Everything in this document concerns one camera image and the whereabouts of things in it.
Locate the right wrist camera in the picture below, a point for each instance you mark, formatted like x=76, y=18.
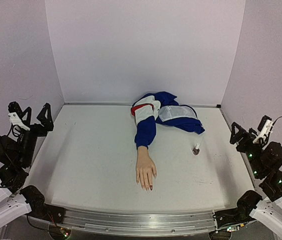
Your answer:
x=265, y=127

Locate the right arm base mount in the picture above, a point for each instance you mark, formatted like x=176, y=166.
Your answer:
x=234, y=216

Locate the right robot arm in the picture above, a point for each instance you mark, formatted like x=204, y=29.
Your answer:
x=265, y=159

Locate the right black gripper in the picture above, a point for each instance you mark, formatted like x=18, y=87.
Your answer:
x=244, y=139

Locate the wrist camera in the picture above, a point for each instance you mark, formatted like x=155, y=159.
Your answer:
x=265, y=127
x=14, y=114

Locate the red nail polish bottle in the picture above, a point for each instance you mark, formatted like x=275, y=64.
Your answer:
x=195, y=151

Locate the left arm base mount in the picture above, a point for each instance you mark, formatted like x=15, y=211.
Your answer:
x=41, y=210

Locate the blue white red jacket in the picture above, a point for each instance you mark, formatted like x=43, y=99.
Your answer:
x=162, y=108

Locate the mannequin hand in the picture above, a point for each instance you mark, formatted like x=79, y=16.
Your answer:
x=145, y=169

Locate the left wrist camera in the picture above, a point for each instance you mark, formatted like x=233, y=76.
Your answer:
x=14, y=114

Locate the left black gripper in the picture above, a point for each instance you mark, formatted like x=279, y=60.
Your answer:
x=49, y=124

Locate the aluminium front rail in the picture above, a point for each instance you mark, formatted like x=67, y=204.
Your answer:
x=157, y=225

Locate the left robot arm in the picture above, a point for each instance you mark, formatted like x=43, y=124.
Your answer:
x=16, y=155

